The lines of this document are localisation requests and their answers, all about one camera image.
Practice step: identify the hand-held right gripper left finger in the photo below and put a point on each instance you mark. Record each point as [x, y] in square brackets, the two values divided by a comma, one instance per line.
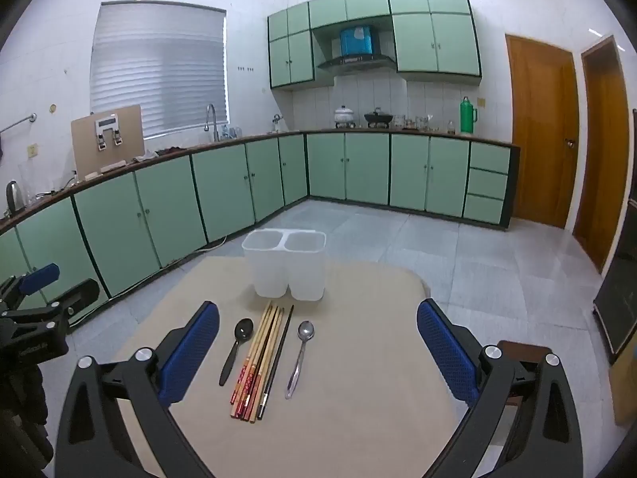
[191, 353]

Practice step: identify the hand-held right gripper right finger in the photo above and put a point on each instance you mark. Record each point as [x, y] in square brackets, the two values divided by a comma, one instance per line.
[445, 353]

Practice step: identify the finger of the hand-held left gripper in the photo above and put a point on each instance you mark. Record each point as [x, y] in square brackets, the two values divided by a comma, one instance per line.
[40, 278]
[74, 296]

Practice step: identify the black plastic spoon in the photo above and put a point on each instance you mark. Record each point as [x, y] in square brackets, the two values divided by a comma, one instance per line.
[244, 329]

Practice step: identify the black chopstick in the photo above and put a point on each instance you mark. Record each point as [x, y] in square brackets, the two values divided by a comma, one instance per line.
[276, 361]
[266, 363]

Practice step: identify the metal spoon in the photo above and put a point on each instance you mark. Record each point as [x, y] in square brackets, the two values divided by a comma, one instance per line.
[305, 331]

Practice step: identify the white two-compartment utensil holder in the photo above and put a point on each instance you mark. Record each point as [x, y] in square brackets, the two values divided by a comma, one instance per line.
[303, 274]

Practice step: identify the brown wooden stool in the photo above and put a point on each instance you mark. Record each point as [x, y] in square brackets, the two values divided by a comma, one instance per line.
[520, 349]

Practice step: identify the electric kettle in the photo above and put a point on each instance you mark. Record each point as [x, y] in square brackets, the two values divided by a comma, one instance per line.
[14, 199]

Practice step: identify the green base cabinets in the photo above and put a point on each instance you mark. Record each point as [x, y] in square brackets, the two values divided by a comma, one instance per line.
[164, 209]

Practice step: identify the wooden board with mounts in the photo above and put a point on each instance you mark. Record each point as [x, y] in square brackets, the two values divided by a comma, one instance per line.
[129, 134]

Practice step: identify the black chair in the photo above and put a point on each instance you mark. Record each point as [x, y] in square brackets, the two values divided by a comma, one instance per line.
[617, 303]

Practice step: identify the metal kitchen faucet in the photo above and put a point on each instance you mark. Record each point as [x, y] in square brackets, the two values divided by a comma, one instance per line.
[216, 129]

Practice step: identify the cluster of glass jars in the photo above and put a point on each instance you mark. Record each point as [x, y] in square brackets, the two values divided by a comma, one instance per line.
[423, 122]

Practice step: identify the green thermos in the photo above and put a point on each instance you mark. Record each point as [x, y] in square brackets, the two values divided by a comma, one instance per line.
[467, 117]

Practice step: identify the wooden door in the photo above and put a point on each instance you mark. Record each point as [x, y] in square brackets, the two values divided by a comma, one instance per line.
[537, 134]
[604, 159]

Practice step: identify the white window blind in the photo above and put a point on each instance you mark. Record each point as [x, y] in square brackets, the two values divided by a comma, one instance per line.
[159, 69]

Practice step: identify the black wok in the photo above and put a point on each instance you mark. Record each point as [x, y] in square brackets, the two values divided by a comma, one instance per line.
[378, 118]

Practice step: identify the silver cooking pot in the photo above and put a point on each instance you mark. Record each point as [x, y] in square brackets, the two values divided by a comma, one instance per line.
[344, 115]

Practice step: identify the black range hood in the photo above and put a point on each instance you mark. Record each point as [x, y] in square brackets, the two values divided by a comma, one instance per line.
[356, 63]

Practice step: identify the blue range hood cover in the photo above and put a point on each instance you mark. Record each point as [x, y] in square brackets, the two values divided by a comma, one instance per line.
[356, 40]

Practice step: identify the yellowed wall socket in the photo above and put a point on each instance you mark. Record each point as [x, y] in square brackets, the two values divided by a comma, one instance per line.
[33, 150]

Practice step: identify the metal towel rail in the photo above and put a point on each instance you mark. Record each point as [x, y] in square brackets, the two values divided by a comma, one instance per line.
[22, 120]

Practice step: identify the green wall cabinets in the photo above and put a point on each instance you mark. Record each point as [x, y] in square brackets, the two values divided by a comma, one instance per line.
[433, 40]

